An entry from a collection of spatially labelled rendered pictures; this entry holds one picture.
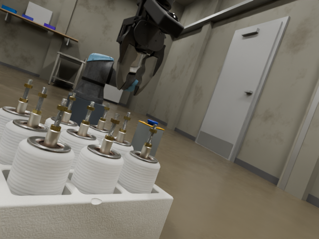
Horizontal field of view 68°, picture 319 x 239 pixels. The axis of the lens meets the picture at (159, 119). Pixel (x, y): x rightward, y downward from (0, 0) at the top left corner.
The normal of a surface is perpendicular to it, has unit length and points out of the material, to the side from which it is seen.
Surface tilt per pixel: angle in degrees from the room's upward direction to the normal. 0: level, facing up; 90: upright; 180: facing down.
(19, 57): 90
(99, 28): 90
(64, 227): 90
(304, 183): 90
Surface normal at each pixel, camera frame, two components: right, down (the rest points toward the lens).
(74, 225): 0.65, 0.27
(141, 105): 0.35, 0.17
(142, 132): -0.68, -0.21
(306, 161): -0.87, -0.29
